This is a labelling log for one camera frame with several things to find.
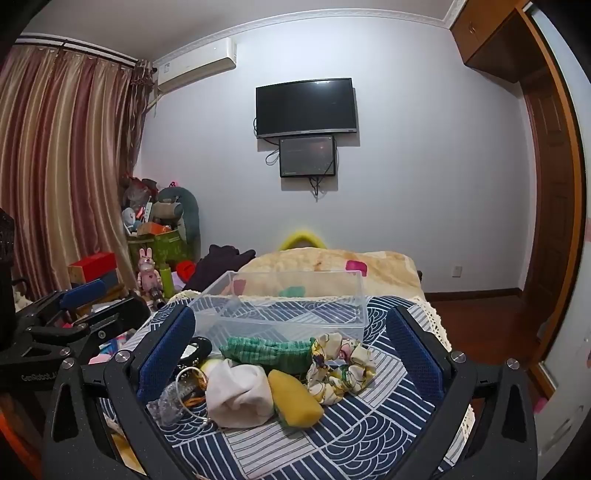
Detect clear plastic storage box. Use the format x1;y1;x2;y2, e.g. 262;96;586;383
187;270;370;347

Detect wooden door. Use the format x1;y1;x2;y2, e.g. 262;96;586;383
519;78;580;374

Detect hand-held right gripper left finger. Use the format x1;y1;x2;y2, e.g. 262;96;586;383
41;305;197;480

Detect floral fabric scrunchie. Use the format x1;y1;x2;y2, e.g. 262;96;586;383
305;332;378;406

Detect white air conditioner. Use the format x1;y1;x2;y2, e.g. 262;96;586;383
154;37;238;92

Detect beige fleece blanket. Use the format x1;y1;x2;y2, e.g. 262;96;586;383
238;248;423;301

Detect curtain rail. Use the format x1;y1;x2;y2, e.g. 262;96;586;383
14;36;140;65

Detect white wardrobe door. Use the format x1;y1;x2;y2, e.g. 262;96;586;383
531;0;591;462

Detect black wall television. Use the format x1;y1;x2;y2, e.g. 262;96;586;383
255;78;358;139

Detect grey green plush toy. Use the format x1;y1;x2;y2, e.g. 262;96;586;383
154;185;201;260

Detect wooden overhead cabinet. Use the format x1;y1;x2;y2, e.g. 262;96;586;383
450;0;543;84

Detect white cloth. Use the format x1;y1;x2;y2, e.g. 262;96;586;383
205;359;274;428

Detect clear plastic bag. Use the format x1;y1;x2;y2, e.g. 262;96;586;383
147;383;195;428

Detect dark blue box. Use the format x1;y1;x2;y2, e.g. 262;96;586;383
85;270;122;291

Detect pink rabbit figure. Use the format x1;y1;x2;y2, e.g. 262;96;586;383
137;248;160;294

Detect green knitted cloth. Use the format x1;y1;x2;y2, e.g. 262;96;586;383
219;336;317;371

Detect silver bead bracelet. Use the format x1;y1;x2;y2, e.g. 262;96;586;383
174;367;218;423

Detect yellow sock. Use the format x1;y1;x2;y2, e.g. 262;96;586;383
267;369;325;429

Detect yellow curved cushion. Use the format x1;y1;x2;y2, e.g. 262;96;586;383
279;231;326;252

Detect pile of toys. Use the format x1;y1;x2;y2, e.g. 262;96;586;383
121;175;160;237

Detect green cardboard box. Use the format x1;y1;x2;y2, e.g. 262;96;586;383
128;231;190;274

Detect blue wave patterned cloth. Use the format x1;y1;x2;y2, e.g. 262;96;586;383
99;295;472;480

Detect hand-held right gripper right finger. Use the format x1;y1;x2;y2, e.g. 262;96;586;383
385;305;539;480

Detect striped brown curtain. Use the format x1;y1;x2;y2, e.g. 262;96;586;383
0;44;153;301

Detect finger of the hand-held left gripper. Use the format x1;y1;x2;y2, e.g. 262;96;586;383
69;295;152;360
16;278;109;326

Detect black oval case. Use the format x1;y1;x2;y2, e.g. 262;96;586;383
178;337;214;366

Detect dark clothing pile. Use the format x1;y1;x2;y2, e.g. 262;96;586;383
187;244;257;292

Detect small black wall monitor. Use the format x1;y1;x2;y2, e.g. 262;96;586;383
278;135;337;178

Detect red box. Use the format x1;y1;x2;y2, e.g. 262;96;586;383
68;251;118;282

